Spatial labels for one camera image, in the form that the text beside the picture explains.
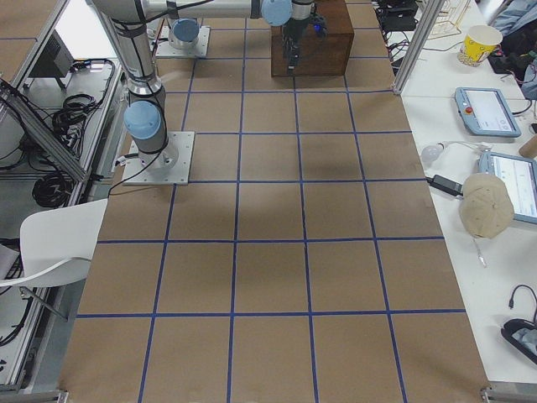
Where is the dark brown wooden cabinet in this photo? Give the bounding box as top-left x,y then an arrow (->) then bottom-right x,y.
271,1 -> 354,77

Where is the white plastic chair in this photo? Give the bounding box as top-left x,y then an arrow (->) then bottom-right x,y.
1,198 -> 108,288

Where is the yellow paper cup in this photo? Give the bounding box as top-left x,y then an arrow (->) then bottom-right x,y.
457,25 -> 503,66

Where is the blue teach pendant upper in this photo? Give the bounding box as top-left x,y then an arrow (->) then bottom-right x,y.
454,87 -> 521,138

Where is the black mouse-like device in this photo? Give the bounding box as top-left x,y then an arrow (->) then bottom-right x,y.
501,319 -> 536,364

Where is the aluminium frame post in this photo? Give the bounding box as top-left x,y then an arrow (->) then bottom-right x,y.
393,0 -> 444,95

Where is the blue teach pendant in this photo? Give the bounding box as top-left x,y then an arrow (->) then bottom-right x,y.
477,151 -> 536,224
454,87 -> 521,138

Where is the beige baseball cap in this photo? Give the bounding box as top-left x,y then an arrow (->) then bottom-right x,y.
459,173 -> 514,238

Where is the black gripper body, working arm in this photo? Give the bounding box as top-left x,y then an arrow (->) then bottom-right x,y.
283,13 -> 326,42

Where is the blue teach pendant lower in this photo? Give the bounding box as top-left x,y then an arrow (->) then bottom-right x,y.
477,151 -> 536,224

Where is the white light bulb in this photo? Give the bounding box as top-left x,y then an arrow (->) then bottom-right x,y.
420,143 -> 446,165

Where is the black cable coil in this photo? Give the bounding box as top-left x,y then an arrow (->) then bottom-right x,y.
32,172 -> 76,210

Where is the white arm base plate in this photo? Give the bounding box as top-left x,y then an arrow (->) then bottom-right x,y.
122,131 -> 196,186
156,26 -> 211,59

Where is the black adapter on desk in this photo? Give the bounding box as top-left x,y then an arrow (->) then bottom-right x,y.
426,175 -> 463,196

